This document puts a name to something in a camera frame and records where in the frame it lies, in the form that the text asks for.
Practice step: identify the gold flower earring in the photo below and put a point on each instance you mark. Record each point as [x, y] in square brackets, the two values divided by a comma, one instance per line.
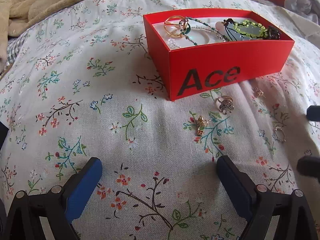
[201, 123]

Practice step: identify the black hair claw clip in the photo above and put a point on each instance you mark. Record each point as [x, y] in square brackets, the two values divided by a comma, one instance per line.
[272, 33]

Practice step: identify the small rose gold earring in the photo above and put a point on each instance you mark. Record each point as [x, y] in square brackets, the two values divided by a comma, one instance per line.
[258, 92]

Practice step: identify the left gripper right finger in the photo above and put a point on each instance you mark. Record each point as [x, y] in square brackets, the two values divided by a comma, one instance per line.
[257, 205]

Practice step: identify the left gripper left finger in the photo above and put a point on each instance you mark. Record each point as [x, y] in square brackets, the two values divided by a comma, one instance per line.
[60, 205]

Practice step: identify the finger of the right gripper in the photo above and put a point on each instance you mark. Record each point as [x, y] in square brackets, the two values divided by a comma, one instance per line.
[309, 166]
[313, 113]

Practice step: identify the red Ace cardboard box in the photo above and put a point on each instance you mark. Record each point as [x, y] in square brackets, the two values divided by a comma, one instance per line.
[195, 69]

